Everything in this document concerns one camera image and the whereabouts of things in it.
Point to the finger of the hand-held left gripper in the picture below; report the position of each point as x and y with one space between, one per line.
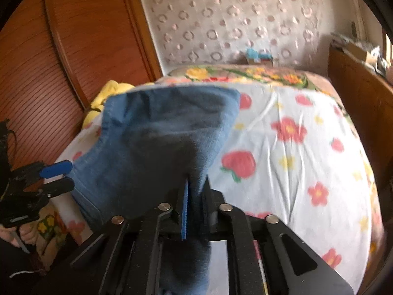
60 187
56 168

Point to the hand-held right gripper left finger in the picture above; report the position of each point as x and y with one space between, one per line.
184 212

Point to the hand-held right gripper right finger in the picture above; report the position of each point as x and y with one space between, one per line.
211 218

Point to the blue denim pants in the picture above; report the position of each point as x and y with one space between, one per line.
147 147

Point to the person's left hand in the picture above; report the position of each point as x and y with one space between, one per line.
26 235

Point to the yellow cloth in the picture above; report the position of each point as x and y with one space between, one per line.
107 93

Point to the wooden wardrobe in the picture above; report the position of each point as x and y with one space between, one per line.
61 67

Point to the white strawberry flower bed sheet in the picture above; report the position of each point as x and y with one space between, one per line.
301 166

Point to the pink floral blanket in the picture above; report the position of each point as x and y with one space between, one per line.
264 73

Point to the small brown box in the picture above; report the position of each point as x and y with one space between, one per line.
258 61

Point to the blue plush toy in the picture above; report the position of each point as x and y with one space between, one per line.
256 53

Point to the wooden cabinet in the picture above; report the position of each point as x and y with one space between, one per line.
359 98

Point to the open cardboard box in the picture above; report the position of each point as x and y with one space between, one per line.
356 50

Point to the white wall pipe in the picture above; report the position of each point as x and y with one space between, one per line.
356 6

